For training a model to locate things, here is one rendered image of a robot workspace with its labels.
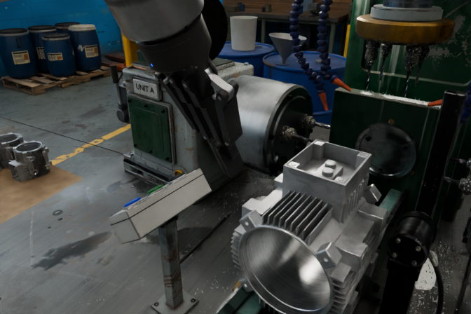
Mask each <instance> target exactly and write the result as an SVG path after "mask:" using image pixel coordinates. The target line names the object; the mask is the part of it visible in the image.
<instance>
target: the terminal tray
mask: <svg viewBox="0 0 471 314"><path fill-rule="evenodd" d="M317 142H322V143H321V144H318V143H317ZM361 153H363V154H365V156H361V155H360V154H361ZM371 157H372V154H370V153H365V152H362V151H358V150H354V149H350V148H347V147H344V146H339V145H336V144H332V143H329V142H324V141H321V140H318V139H316V140H315V141H314V142H312V143H311V144H309V145H308V146H307V147H306V148H305V149H303V150H302V151H301V152H299V153H298V154H297V155H295V157H293V158H292V159H291V160H290V161H288V162H287V163H285V164H284V165H283V174H282V197H283V196H284V195H285V194H286V193H287V192H288V191H290V195H291V194H292V193H293V192H294V191H295V195H296V194H298V193H299V192H301V197H302V195H303V194H306V199H307V197H309V195H311V202H312V200H313V199H314V198H315V197H317V204H318V203H319V202H320V201H321V200H322V208H323V207H324V206H325V205H326V204H327V203H328V207H327V212H328V211H330V209H331V208H332V207H333V208H334V209H333V218H335V220H337V222H338V223H342V224H344V221H345V219H347V218H348V215H350V212H351V211H352V212H353V208H354V207H356V204H358V203H359V200H361V198H362V197H364V190H365V189H366V188H367V184H368V180H369V169H370V164H371ZM291 163H296V165H291ZM338 178H342V179H343V181H339V180H338ZM317 204H316V205H317Z"/></svg>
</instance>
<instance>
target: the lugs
mask: <svg viewBox="0 0 471 314"><path fill-rule="evenodd" d="M381 196H382V195H381V193H380V192H379V190H378V189H377V188H376V186H375V185H374V184H371V185H369V186H368V187H367V188H366V189H365V190H364V198H365V199H366V201H367V202H368V203H370V204H373V203H375V202H378V201H379V199H380V198H381ZM261 220H262V218H261V216H260V214H259V213H258V212H257V210H252V211H251V212H249V213H247V214H246V215H245V216H244V217H243V218H241V219H240V220H239V222H240V223H241V225H242V226H243V228H244V229H245V230H246V231H248V230H250V229H252V228H255V227H256V225H257V224H258V223H259V222H260V221H261ZM315 255H316V257H317V258H318V259H319V260H320V262H321V264H322V265H323V266H324V268H325V269H327V268H331V267H334V266H337V264H338V263H339V262H340V260H341V258H342V255H341V253H340V252H339V251H338V249H337V248H336V246H335V245H334V243H333V242H329V243H325V244H323V245H321V246H320V247H319V249H318V250H317V252H316V253H315ZM239 282H240V284H241V285H242V286H243V288H244V289H245V291H246V292H251V291H254V290H253V289H252V288H251V287H250V285H249V283H248V282H247V280H246V279H245V276H244V275H243V276H242V277H241V278H240V279H239Z"/></svg>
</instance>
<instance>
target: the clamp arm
mask: <svg viewBox="0 0 471 314"><path fill-rule="evenodd" d="M466 99H467V92H464V91H459V90H451V89H447V90H446V91H445V92H444V96H443V99H442V104H441V107H440V110H439V116H438V119H437V124H436V127H435V132H434V135H433V138H432V144H431V147H430V152H429V155H428V160H427V163H426V167H425V171H424V174H423V179H422V182H421V187H420V191H419V194H418V199H417V202H416V207H415V210H414V211H417V212H422V213H424V214H426V215H428V216H429V217H431V218H433V216H434V213H435V208H436V206H437V201H438V198H439V194H440V191H441V188H442V184H443V181H444V176H445V173H446V169H447V166H448V163H449V159H450V155H451V151H452V148H453V144H454V141H455V138H456V133H457V131H458V126H459V123H460V119H461V116H462V113H463V109H464V106H465V101H466Z"/></svg>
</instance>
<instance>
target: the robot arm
mask: <svg viewBox="0 0 471 314"><path fill-rule="evenodd" d="M5 1H10V0H0V3H1V2H5ZM104 1H105V3H106V4H107V6H108V8H109V10H110V11H111V14H112V15H113V17H114V19H115V20H116V22H117V24H118V26H119V27H120V29H121V31H122V33H123V35H124V36H125V37H126V38H127V39H129V40H131V41H135V42H136V44H137V46H138V48H139V49H140V51H141V53H142V54H143V56H144V59H145V60H146V62H147V64H148V66H149V67H150V68H151V69H152V70H154V71H156V72H157V73H156V74H154V76H155V78H156V80H157V81H158V82H159V83H160V84H161V85H162V86H163V87H164V89H166V91H167V92H168V94H169V96H170V97H171V98H172V100H173V101H174V103H175V104H176V105H177V107H178V109H179V110H180V111H181V113H182V115H183V116H184V118H185V119H186V121H187V122H188V123H189V125H190V126H191V128H192V129H193V131H194V132H195V133H199V132H201V134H202V136H203V137H204V139H206V140H208V141H209V142H208V143H209V145H210V147H211V149H212V151H213V153H214V155H215V157H216V159H217V161H218V163H219V165H220V167H221V169H222V171H223V173H224V174H225V175H226V176H229V177H230V178H232V177H233V176H234V175H235V174H236V173H237V172H238V171H239V169H240V168H241V167H242V166H243V165H244V163H243V160H242V158H241V156H240V153H239V151H238V148H237V146H236V143H235V142H236V141H237V140H238V139H239V137H240V136H241V135H242V134H243V131H242V126H241V122H240V114H239V109H238V101H237V97H236V95H237V92H238V89H239V85H238V84H237V82H236V81H234V80H230V81H229V82H228V83H227V82H225V81H224V80H222V79H221V78H220V77H218V71H217V68H216V67H215V65H214V64H213V63H212V61H211V59H210V58H209V53H210V47H211V44H212V40H211V37H210V34H209V32H208V30H207V26H206V24H205V21H204V19H203V16H202V13H201V11H202V9H203V6H204V0H104Z"/></svg>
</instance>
